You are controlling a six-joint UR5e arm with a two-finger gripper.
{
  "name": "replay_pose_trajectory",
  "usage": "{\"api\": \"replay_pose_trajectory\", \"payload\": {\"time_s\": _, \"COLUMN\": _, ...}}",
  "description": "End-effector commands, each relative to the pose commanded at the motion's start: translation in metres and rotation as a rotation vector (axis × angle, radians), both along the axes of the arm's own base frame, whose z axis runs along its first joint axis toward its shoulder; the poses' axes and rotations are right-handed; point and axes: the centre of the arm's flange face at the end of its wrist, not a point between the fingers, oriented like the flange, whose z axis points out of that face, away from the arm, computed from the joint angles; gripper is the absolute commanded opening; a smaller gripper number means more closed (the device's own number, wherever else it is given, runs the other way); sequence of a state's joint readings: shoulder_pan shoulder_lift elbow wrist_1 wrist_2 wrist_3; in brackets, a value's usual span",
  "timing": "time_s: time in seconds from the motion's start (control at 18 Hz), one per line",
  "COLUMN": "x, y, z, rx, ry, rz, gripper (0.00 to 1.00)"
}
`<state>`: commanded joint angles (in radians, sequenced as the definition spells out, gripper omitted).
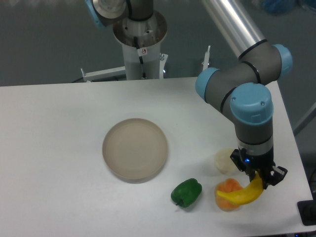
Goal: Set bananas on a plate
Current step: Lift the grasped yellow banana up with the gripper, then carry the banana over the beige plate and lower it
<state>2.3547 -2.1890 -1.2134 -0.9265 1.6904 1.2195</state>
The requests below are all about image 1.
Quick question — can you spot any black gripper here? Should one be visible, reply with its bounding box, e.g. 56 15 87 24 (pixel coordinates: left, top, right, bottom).
230 147 288 190

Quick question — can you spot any yellow banana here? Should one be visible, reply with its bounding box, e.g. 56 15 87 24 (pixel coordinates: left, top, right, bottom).
216 172 264 205

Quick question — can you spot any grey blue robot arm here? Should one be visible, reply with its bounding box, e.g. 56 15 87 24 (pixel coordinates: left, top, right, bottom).
86 0 293 188

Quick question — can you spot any beige round plate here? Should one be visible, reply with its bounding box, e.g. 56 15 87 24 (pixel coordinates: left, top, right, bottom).
102 118 168 181

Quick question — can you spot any orange peeled tangerine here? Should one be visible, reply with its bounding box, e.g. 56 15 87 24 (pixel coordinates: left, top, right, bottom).
214 178 244 212

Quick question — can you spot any white garlic bulb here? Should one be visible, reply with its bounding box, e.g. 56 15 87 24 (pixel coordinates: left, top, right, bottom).
214 148 238 175

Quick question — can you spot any black device at edge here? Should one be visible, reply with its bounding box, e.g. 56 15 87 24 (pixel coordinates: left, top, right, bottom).
297 200 316 226

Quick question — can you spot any green bell pepper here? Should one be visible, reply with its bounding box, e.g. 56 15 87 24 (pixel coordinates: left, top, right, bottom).
170 178 202 208

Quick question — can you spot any white upright bracket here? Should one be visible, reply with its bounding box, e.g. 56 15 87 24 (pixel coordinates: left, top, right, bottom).
202 45 211 71

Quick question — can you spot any white metal frame bracket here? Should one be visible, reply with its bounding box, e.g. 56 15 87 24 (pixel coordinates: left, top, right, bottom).
80 66 126 82

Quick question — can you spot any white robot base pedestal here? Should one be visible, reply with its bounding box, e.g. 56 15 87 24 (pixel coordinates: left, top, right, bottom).
113 10 167 80

